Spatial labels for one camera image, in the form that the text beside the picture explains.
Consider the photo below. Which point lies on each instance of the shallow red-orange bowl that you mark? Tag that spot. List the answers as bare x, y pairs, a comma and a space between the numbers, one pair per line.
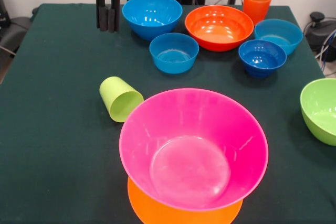
218, 30

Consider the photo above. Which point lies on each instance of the small dark blue bowl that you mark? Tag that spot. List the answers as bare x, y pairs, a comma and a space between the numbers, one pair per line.
262, 58

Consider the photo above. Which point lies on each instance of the dark green tablecloth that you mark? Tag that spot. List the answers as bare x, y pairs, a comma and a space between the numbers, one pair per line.
52, 129

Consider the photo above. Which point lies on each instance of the light green bowl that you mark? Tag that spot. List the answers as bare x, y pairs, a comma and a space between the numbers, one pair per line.
320, 108

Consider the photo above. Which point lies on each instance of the dark grey chair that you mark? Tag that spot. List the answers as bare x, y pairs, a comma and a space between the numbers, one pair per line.
15, 32

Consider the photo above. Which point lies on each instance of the medium blue bowl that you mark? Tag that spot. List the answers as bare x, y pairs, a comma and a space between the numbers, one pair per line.
152, 11

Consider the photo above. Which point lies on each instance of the large pink bowl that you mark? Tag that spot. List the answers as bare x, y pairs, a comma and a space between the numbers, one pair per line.
189, 124

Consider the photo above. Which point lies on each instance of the light green cup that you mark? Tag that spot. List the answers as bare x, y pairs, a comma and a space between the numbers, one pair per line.
115, 93

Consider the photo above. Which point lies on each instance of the small light blue bowl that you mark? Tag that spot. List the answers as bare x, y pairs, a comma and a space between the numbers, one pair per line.
288, 35
173, 61

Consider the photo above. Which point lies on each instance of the large light orange bowl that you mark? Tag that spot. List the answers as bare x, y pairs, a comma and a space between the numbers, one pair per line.
147, 208

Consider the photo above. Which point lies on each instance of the red-orange cup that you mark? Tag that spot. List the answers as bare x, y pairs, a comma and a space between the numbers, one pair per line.
257, 6

